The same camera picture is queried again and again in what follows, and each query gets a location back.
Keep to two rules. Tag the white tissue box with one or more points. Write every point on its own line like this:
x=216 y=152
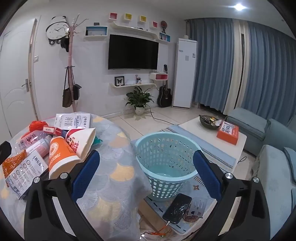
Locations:
x=64 y=121

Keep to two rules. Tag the white coffee table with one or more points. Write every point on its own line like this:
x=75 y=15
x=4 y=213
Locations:
x=196 y=129

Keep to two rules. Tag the black flat television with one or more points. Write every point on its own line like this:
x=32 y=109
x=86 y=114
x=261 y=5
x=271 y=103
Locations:
x=133 y=52

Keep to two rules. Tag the silver metal stand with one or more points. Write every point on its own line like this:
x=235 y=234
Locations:
x=196 y=207

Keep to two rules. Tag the potted green plant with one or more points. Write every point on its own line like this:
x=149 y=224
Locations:
x=138 y=97

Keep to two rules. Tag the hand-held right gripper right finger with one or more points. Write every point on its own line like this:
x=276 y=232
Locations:
x=207 y=176

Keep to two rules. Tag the orange snack bag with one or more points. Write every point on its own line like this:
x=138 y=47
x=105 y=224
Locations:
x=13 y=162

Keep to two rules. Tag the ceiling light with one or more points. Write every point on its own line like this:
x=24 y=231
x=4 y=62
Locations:
x=239 y=7

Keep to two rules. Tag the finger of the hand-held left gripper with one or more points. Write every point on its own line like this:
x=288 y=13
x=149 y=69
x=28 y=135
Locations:
x=4 y=150

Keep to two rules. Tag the red cigarette box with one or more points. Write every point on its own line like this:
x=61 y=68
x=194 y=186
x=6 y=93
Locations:
x=54 y=131

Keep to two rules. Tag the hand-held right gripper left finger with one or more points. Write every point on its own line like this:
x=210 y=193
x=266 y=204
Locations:
x=85 y=171

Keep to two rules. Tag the yellow wall cube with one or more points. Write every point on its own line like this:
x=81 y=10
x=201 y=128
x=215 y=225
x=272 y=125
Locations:
x=143 y=18
x=128 y=16

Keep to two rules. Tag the black shoulder bag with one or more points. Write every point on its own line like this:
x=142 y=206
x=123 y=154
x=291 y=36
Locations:
x=77 y=91

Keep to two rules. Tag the orange mesh ball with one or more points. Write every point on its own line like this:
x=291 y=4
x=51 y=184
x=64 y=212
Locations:
x=37 y=125

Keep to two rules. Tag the white red paper cup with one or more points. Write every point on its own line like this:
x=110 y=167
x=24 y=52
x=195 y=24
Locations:
x=82 y=141

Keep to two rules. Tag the pink coat rack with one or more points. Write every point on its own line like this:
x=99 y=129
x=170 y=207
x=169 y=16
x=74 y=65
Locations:
x=70 y=58

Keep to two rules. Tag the cream curtain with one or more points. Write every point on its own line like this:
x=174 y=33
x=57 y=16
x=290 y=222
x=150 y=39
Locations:
x=237 y=69

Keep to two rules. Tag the white curved wall shelf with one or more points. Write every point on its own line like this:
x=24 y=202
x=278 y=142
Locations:
x=131 y=29

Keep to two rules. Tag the small shelf figurine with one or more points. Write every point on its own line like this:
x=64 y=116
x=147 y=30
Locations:
x=138 y=79

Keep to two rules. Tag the round red ornament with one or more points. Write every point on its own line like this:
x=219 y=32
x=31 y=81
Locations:
x=163 y=23

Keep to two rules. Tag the orange paper cup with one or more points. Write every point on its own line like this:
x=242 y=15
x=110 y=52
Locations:
x=61 y=160

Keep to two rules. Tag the dark round bowl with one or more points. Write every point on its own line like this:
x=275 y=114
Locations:
x=208 y=122

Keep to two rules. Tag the brown tote bag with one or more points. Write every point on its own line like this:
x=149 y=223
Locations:
x=67 y=98

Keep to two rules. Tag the black smartphone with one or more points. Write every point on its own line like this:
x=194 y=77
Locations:
x=177 y=208

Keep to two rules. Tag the blue white wall box shelf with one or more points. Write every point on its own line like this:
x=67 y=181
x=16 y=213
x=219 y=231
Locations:
x=96 y=31

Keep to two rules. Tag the blue grey sofa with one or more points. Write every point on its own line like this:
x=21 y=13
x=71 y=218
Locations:
x=272 y=166

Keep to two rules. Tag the orange cardboard box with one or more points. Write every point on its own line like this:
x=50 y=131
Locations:
x=227 y=133

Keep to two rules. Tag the small blue wall box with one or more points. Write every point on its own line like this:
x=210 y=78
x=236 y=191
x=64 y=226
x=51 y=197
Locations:
x=164 y=37

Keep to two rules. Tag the red wall cube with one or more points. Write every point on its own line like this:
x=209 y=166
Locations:
x=113 y=15
x=155 y=24

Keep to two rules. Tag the white red wall box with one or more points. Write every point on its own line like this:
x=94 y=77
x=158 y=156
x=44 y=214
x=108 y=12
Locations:
x=158 y=76

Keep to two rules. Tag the framed butterfly picture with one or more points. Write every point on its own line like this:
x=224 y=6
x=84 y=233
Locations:
x=119 y=81

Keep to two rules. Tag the white standing air conditioner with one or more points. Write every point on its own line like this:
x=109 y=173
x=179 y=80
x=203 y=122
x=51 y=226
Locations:
x=183 y=74

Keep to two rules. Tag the grey patterned tablecloth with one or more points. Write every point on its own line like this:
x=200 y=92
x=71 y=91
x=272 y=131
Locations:
x=115 y=162

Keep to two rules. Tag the light blue plastic basket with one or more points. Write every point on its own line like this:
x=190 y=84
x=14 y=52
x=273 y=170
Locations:
x=161 y=185

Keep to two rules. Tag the panda wall clock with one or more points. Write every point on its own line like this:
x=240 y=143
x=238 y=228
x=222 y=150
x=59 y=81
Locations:
x=56 y=30

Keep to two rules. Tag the wall light switch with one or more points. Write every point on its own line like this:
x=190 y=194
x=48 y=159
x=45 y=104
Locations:
x=35 y=58

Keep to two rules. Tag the white door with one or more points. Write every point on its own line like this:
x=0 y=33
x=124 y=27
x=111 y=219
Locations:
x=16 y=69

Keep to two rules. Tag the black acoustic guitar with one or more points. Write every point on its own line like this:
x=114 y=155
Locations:
x=164 y=95

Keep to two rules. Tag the white low wall shelf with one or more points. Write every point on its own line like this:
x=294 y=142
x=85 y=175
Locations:
x=138 y=84

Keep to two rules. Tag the blue curtain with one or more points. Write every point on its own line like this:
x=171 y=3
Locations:
x=270 y=74
x=210 y=62

